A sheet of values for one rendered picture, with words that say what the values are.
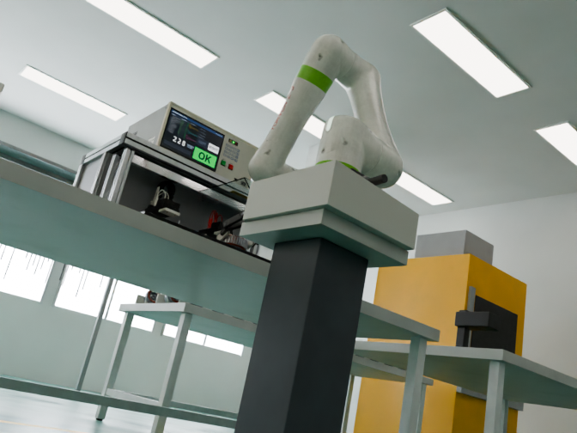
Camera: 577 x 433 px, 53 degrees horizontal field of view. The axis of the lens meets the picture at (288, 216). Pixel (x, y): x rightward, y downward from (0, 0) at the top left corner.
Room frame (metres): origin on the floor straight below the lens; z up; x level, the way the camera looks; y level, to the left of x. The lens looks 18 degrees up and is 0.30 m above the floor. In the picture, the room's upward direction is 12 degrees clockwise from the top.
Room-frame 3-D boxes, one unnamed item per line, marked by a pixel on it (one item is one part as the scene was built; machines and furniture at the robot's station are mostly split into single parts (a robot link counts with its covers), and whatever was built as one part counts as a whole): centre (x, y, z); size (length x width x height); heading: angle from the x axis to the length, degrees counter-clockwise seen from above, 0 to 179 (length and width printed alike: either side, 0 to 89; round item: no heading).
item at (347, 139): (1.48, -0.12, 1.01); 0.16 x 0.13 x 0.19; 127
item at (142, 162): (2.11, 0.36, 1.03); 0.62 x 0.01 x 0.03; 126
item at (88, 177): (2.16, 0.80, 0.91); 0.28 x 0.03 x 0.32; 36
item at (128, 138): (2.29, 0.49, 1.09); 0.68 x 0.44 x 0.05; 126
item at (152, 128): (2.30, 0.48, 1.22); 0.44 x 0.39 x 0.20; 126
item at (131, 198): (2.23, 0.45, 0.92); 0.66 x 0.01 x 0.30; 126
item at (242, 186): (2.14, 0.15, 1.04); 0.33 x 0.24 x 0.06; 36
